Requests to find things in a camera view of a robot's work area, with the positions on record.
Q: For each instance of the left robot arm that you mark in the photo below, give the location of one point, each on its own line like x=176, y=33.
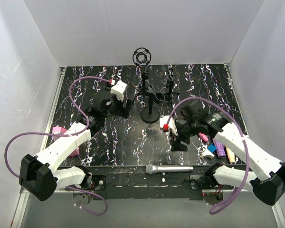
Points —
x=40, y=174

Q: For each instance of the silver grey microphone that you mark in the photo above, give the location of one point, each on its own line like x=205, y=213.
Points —
x=152, y=169

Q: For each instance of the purple glitter microphone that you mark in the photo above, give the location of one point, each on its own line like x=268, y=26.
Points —
x=220, y=148

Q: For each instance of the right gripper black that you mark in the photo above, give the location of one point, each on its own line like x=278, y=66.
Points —
x=175, y=144

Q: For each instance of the beige peach microphone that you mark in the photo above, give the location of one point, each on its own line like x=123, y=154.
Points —
x=231, y=156

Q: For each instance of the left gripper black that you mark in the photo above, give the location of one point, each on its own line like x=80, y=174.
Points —
x=123, y=111

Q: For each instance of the pink tall microphone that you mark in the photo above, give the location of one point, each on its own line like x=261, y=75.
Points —
x=203, y=137

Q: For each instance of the black tripod stand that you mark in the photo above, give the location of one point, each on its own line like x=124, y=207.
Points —
x=142, y=58
x=170, y=85

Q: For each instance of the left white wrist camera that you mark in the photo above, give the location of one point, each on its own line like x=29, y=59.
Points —
x=118, y=88

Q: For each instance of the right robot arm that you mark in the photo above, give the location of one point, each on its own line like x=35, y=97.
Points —
x=264, y=174

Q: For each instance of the white and blue block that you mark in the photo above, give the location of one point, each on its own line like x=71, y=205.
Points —
x=209, y=152

